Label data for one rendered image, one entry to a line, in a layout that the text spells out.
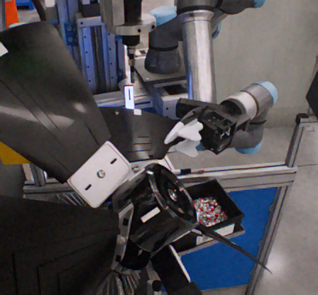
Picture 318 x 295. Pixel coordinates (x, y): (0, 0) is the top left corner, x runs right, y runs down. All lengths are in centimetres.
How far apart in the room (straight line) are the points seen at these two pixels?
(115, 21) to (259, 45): 220
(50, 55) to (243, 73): 220
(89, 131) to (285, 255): 169
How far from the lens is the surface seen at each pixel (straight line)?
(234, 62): 260
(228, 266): 159
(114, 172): 54
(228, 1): 94
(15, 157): 103
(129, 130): 74
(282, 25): 263
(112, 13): 45
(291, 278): 200
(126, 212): 47
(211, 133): 75
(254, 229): 142
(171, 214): 49
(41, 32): 58
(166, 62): 133
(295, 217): 229
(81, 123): 53
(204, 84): 88
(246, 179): 118
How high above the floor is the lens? 160
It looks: 35 degrees down
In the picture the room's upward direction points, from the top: straight up
